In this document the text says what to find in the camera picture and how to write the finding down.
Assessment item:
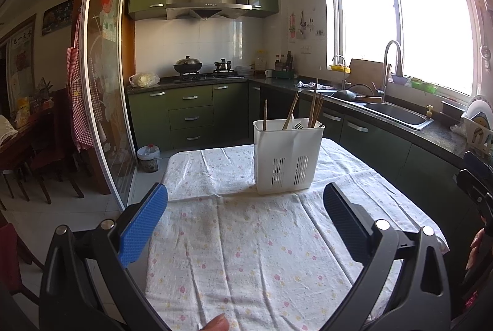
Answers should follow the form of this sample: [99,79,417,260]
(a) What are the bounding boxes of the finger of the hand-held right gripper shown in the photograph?
[458,168,493,228]
[463,151,493,185]

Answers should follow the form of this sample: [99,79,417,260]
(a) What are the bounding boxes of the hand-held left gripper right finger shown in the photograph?
[323,182,452,331]

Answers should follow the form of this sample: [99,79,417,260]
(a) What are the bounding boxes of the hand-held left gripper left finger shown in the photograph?
[39,182,170,331]

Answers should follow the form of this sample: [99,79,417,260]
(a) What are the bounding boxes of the white plastic utensil holder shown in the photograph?
[253,117,324,196]

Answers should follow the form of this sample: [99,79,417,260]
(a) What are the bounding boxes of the person's right hand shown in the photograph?
[470,229,487,271]

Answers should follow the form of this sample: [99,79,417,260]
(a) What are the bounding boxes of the person's left hand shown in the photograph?
[203,313,230,331]

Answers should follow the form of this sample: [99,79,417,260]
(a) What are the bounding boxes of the white dish rack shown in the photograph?
[460,111,493,156]

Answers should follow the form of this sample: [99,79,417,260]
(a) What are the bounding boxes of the dark stone kitchen countertop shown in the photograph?
[127,75,493,170]

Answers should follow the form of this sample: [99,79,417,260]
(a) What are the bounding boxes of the white plates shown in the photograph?
[466,95,493,131]

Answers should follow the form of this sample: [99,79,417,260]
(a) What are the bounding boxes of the small white trash bin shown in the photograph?
[137,145,160,174]

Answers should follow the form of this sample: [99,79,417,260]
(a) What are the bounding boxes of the steel kitchen sink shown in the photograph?
[362,102,435,131]

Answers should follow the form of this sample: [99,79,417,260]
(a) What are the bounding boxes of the white floral tablecloth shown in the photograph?
[144,136,450,331]

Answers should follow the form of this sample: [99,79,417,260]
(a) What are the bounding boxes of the dark wooden chair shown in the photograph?
[29,88,85,204]

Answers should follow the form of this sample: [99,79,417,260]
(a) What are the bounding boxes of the green lower kitchen cabinets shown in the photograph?
[128,82,463,201]

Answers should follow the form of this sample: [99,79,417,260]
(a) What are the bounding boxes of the black pan by sink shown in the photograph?
[332,84,384,104]

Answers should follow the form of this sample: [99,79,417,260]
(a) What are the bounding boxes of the tall steel faucet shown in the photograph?
[381,40,404,103]

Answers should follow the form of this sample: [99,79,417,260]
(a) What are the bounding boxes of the red checked apron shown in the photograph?
[67,13,104,152]

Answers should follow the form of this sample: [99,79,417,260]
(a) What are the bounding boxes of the red chair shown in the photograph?
[0,223,43,312]

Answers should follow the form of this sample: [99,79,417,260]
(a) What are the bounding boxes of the crumpled dish rag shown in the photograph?
[296,82,336,91]

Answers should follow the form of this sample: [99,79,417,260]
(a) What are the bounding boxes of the sliding glass door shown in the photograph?
[83,0,139,212]

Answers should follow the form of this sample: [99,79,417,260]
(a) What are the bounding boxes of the clear plastic bag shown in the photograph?
[129,72,161,88]

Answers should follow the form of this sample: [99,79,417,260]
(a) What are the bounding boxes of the wooden cutting board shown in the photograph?
[348,59,391,93]

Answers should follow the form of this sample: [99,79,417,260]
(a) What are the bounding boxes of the dark wooden dining table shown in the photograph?
[0,108,55,170]

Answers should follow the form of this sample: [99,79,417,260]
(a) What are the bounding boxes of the kitchen window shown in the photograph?
[321,0,493,106]

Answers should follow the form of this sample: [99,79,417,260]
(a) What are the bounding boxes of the small steel faucet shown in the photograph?
[331,55,347,89]

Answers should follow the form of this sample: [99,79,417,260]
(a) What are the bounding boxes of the black wok with lid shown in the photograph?
[173,55,203,75]

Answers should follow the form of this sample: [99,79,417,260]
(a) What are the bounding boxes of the black gas hob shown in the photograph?
[174,71,246,82]

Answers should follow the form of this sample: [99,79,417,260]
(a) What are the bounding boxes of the white lace cloth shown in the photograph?
[0,115,18,141]

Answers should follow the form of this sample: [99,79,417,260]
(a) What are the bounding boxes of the group of condiment bottles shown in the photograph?
[274,51,297,72]

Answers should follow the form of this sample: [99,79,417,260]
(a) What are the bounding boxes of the framed wall picture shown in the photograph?
[8,31,37,112]

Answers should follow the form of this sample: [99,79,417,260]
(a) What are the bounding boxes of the dark wall poster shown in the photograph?
[42,0,75,36]

